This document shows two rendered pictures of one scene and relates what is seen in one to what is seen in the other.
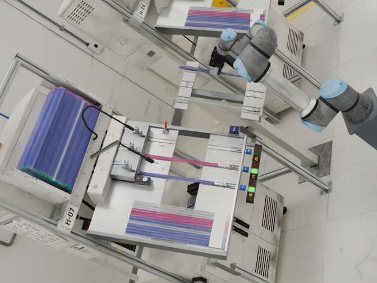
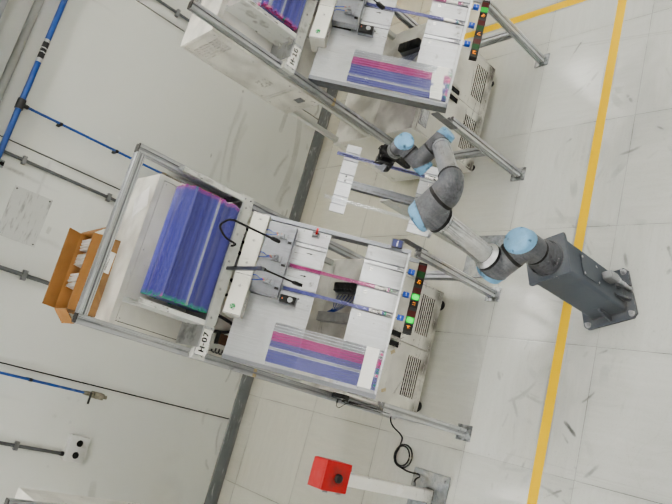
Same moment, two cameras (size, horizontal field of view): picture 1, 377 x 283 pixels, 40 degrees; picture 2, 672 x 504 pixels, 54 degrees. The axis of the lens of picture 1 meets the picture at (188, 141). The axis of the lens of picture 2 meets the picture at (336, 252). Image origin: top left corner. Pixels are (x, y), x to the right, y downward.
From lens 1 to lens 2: 95 cm
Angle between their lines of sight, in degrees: 18
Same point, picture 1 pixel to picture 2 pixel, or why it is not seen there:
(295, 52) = (480, 98)
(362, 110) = (549, 265)
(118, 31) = (259, 74)
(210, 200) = (362, 329)
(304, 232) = (461, 340)
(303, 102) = (483, 255)
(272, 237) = (424, 342)
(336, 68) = (528, 134)
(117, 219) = (256, 343)
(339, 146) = not seen: hidden behind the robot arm
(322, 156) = not seen: hidden behind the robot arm
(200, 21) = (367, 77)
